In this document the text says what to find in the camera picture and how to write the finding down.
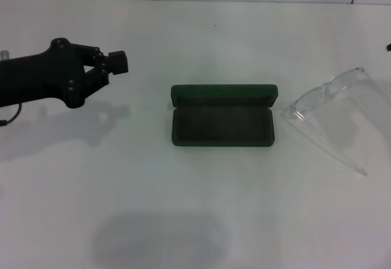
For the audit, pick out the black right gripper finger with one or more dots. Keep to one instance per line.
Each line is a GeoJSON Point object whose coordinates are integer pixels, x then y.
{"type": "Point", "coordinates": [388, 47]}

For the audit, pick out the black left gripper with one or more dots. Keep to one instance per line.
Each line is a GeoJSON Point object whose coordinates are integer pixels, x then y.
{"type": "Point", "coordinates": [36, 79]}

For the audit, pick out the clear white glasses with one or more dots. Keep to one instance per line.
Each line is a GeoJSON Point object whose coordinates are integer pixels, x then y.
{"type": "Point", "coordinates": [320, 93]}

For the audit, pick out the green glasses case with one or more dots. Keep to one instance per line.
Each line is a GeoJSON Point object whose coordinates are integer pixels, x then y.
{"type": "Point", "coordinates": [223, 122]}

